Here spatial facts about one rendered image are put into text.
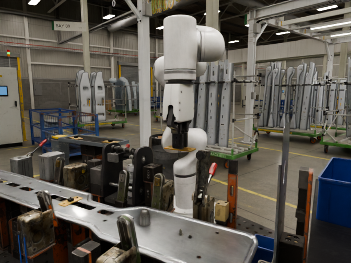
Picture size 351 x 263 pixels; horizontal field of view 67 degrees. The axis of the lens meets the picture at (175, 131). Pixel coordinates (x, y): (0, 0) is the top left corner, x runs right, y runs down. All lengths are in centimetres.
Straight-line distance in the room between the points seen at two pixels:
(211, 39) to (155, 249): 55
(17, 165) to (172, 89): 111
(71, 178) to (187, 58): 79
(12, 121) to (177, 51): 731
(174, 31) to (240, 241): 58
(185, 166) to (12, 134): 683
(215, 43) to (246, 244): 53
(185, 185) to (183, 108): 74
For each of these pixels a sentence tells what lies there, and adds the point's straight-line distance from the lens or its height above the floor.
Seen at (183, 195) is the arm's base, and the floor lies 88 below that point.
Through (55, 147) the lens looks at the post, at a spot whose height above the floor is 110.
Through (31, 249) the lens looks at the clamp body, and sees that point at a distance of 94.
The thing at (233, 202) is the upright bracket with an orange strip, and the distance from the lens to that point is 87.
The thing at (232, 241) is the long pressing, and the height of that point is 100.
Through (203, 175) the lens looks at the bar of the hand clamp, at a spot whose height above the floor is 113.
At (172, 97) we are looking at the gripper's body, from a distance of 66.
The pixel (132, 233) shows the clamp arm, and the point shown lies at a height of 108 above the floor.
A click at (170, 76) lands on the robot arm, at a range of 67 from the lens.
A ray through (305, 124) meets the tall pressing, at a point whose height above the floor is 46.
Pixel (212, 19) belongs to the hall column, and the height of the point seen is 363.
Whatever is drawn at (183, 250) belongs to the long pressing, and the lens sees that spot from 75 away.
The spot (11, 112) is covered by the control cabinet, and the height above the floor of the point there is 87.
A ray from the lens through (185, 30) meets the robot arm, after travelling 68.
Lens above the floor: 141
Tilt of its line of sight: 9 degrees down
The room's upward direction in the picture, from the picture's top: straight up
